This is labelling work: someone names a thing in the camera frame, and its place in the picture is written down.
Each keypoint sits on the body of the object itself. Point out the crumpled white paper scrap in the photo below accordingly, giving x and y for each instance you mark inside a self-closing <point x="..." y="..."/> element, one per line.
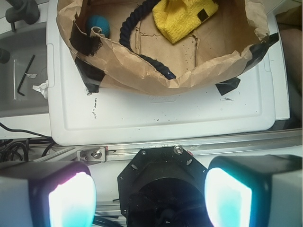
<point x="42" y="89"/>

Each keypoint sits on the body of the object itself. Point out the aluminium extrusion rail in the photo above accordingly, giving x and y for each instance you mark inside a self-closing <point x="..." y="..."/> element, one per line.
<point x="214" y="145"/>

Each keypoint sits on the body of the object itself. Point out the yellow knitted cloth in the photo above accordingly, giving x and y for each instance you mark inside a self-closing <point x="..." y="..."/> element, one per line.
<point x="175" y="19"/>

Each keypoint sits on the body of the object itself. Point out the black hex key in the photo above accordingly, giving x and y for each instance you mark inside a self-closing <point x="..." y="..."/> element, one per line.
<point x="24" y="75"/>

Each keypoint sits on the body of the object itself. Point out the blue ball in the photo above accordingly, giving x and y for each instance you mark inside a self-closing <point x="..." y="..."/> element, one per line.
<point x="98" y="21"/>

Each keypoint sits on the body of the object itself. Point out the black octagonal mount plate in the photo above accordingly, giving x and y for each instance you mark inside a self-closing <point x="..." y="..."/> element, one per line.
<point x="163" y="187"/>

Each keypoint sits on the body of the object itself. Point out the metal corner bracket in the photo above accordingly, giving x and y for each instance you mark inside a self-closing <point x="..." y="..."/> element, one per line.
<point x="92" y="155"/>

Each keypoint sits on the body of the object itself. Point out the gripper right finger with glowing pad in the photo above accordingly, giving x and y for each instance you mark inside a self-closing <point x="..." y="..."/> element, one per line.
<point x="255" y="191"/>

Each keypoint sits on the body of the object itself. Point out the brown paper bag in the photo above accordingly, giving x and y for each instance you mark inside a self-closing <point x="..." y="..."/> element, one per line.
<point x="138" y="58"/>

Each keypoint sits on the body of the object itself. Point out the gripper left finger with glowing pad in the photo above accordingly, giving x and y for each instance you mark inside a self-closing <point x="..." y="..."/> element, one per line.
<point x="46" y="194"/>

